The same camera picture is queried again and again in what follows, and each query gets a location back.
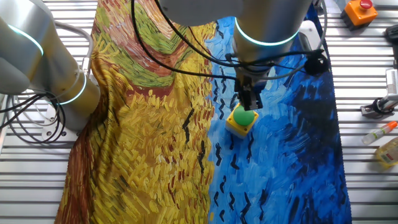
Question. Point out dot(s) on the plastic bottle yellow liquid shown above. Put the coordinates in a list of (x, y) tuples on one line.
[(388, 152)]

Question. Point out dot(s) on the painted blue yellow cloth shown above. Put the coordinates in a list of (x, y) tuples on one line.
[(155, 155)]

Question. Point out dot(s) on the silver base mounting plate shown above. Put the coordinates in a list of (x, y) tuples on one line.
[(54, 132)]

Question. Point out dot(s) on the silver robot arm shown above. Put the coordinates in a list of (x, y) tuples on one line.
[(267, 18)]

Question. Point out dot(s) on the yellow box green push button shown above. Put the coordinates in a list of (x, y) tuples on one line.
[(241, 121)]

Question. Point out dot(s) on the orange emergency stop box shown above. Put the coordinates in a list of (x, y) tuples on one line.
[(357, 14)]

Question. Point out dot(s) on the silver depth camera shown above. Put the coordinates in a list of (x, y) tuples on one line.
[(392, 82)]

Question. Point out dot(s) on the black stand knob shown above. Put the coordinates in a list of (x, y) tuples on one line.
[(392, 33)]

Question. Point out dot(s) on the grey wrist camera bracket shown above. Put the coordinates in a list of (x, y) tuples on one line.
[(309, 34)]

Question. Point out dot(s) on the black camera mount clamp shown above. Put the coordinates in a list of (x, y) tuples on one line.
[(377, 105)]

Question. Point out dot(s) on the small plastic tube orange cap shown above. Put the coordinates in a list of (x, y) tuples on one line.
[(377, 133)]

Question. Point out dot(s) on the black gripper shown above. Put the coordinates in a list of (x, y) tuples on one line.
[(248, 87)]

